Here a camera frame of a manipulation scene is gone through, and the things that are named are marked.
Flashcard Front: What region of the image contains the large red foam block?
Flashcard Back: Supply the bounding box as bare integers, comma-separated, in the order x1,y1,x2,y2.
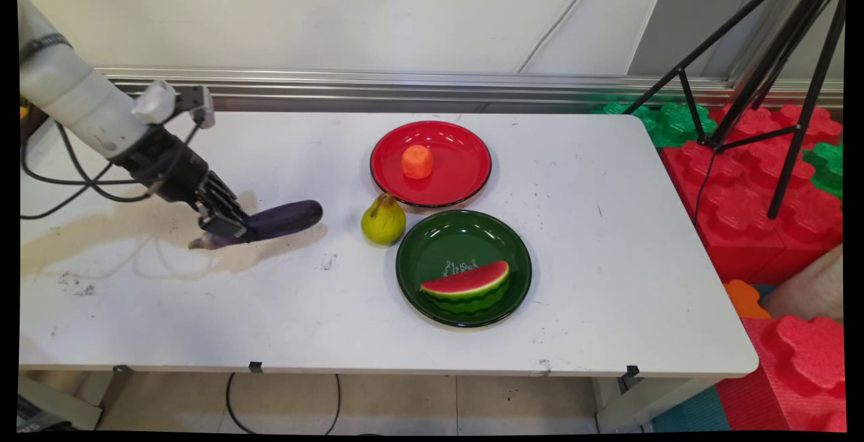
714,315,847,433

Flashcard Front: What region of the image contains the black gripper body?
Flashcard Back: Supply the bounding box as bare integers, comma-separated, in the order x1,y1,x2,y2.
111,125,217,212

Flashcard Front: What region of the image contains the yellow-green toy pear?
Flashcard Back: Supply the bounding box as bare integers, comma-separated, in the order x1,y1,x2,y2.
360,192,407,246

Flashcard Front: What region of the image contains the orange toy mandarin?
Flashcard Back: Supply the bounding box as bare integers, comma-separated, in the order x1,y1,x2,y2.
401,144,434,180

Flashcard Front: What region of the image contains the aluminium wall rail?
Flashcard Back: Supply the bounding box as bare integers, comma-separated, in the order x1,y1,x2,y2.
94,66,844,111

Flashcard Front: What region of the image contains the green enamel plate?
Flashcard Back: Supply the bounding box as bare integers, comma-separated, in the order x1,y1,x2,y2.
396,210,533,329

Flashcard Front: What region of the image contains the black floor cable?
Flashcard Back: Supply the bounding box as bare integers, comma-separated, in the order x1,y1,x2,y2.
225,373,342,436

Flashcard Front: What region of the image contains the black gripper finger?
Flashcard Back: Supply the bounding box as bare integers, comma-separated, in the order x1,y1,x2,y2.
196,192,249,240
205,171,249,221

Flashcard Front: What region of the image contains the orange foam flower piece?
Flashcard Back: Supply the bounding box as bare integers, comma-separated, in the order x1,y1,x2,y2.
724,279,772,319

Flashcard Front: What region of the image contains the green foam block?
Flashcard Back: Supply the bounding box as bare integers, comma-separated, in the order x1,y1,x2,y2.
645,103,718,149
593,101,657,134
802,142,844,200

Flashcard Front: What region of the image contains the toy watermelon slice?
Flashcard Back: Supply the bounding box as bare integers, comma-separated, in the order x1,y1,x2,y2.
420,260,511,316

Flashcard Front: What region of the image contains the white table leg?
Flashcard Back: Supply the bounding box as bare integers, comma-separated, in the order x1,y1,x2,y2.
19,371,115,431
594,375,720,433

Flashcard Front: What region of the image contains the beige cushion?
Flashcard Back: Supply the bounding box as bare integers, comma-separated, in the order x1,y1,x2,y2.
761,245,844,325

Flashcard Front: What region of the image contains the red enamel plate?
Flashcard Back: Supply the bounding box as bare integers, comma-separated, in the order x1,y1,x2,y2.
369,120,493,209

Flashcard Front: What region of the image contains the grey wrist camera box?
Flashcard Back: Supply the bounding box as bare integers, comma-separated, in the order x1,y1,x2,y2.
174,84,217,130

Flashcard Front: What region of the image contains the teal foam floor tile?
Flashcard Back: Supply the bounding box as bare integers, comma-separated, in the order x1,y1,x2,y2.
651,385,731,433

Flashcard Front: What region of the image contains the purple toy eggplant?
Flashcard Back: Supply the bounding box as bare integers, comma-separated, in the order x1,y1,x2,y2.
188,200,324,250

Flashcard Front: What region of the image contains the flat red foam block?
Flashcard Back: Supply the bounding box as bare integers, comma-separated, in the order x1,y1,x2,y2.
709,105,843,153

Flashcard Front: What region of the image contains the grey device box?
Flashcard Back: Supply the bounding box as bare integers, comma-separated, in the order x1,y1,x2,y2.
17,393,72,433

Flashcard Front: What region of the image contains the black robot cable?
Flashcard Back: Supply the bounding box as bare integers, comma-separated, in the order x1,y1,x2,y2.
20,142,139,221
54,120,153,203

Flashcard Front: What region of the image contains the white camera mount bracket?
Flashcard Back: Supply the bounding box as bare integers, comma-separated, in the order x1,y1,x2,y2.
132,80,178,125

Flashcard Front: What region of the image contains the black camera tripod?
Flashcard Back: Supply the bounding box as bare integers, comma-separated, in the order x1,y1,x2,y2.
621,0,848,220

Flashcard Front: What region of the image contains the stacked red foam block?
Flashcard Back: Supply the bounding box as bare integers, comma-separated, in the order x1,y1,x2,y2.
660,140,843,285

